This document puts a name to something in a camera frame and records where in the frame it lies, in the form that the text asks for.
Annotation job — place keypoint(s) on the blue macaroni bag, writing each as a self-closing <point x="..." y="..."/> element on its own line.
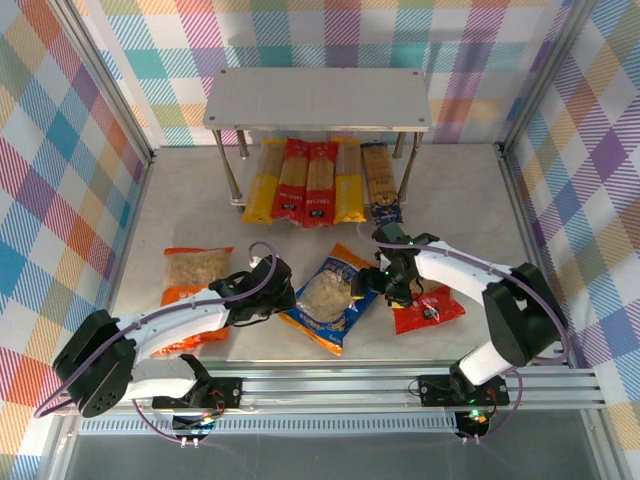
<point x="322" y="305"/>

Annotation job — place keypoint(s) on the red pasta bag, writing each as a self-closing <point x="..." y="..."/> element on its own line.
<point x="435" y="315"/>

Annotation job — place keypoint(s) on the orange pasta bag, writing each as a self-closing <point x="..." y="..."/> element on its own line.
<point x="195" y="267"/>

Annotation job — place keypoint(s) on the red spaghetti pack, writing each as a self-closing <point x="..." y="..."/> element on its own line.
<point x="290" y="200"/>
<point x="320" y="200"/>

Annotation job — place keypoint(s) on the wide yellow spaghetti pack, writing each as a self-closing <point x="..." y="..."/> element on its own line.
<point x="348" y="200"/>

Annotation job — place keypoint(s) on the slim yellow spaghetti pack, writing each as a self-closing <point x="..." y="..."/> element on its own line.
<point x="257" y="200"/>

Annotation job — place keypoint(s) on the gold and blue spaghetti pack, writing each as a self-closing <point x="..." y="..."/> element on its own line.
<point x="381" y="180"/>

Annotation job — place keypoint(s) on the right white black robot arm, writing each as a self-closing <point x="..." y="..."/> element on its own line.
<point x="450" y="270"/>

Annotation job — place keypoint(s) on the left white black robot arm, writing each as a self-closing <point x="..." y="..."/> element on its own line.
<point x="165" y="330"/>

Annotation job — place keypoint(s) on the two-tier metal shelf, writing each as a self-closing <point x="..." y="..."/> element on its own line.
<point x="320" y="100"/>

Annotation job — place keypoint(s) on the right black circuit board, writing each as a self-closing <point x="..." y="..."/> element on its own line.
<point x="472" y="422"/>

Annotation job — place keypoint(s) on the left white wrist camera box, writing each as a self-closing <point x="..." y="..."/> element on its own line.
<point x="255" y="261"/>

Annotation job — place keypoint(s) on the aluminium mounting rail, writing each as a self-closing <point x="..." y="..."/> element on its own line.
<point x="325" y="390"/>

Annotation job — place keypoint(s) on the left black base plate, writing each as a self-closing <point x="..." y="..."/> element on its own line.
<point x="227" y="392"/>

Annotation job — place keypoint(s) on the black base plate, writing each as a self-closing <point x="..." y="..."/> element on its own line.
<point x="227" y="392"/>
<point x="435" y="391"/>

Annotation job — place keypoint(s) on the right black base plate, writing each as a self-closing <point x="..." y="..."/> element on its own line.
<point x="435" y="391"/>

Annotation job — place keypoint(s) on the aluminium side rail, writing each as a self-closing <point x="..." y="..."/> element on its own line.
<point x="141" y="200"/>
<point x="521" y="200"/>

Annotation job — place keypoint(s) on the aluminium frame post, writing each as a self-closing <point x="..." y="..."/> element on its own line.
<point x="545" y="80"/>
<point x="100" y="80"/>

